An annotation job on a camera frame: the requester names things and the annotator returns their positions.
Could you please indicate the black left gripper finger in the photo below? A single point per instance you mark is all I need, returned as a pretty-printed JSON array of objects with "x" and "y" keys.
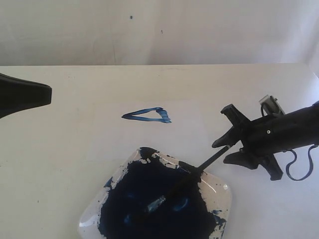
[{"x": 18, "y": 95}]

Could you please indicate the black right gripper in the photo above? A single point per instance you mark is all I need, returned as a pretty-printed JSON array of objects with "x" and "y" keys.
[{"x": 263, "y": 137}]

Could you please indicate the black paintbrush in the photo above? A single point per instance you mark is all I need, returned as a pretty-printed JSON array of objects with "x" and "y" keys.
[{"x": 194, "y": 174}]

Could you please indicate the white paper sheet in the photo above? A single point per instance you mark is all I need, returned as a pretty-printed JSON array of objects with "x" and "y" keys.
[{"x": 172, "y": 127}]

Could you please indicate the white square paint dish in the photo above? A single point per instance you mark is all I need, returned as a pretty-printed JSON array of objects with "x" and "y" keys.
[{"x": 151, "y": 197}]

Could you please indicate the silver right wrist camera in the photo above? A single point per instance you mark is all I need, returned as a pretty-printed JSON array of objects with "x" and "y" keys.
[{"x": 270, "y": 106}]

